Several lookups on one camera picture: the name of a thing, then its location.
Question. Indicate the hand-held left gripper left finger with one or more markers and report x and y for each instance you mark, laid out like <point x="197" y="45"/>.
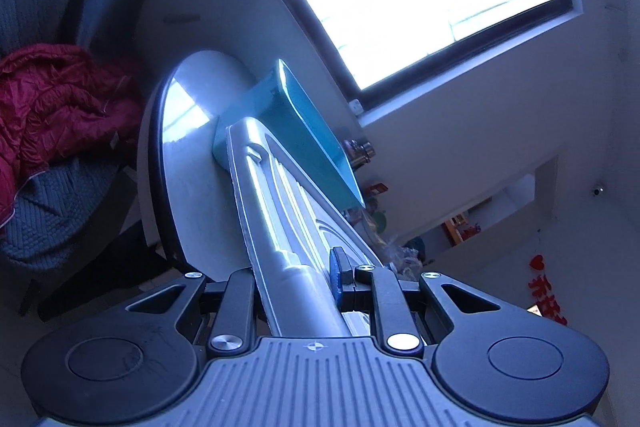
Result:
<point x="240" y="292"/>

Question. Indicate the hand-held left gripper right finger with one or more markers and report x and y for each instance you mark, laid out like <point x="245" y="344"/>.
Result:
<point x="340" y="277"/>

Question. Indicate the white plastic bin lid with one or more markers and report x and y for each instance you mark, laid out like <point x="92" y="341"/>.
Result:
<point x="280" y="227"/>

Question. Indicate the teal plastic storage bin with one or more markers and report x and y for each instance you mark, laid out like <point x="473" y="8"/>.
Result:
<point x="310" y="132"/>

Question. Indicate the grey round desktop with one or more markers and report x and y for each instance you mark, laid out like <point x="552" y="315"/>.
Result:
<point x="200" y="187"/>

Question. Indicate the clear plastic bag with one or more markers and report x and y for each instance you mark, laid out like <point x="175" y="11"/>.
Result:
<point x="405" y="259"/>

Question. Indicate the green round lid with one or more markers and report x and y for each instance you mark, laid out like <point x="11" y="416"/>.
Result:
<point x="380" y="221"/>

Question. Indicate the red and white packet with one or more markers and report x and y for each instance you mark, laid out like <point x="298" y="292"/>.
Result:
<point x="376" y="188"/>

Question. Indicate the steel thermos flask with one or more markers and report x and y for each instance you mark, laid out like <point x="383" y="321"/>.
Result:
<point x="364" y="154"/>

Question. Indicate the wooden shelf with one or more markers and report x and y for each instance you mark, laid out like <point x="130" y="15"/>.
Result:
<point x="460" y="232"/>

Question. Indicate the small white sill device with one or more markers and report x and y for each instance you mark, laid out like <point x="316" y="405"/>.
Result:
<point x="356" y="105"/>

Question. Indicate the red puffer jacket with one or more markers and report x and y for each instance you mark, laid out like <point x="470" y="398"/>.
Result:
<point x="55" y="107"/>

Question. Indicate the red wall decoration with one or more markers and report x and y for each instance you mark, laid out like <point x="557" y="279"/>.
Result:
<point x="547" y="292"/>

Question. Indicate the small wall sensor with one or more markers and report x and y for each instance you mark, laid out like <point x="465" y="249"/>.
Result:
<point x="597" y="191"/>

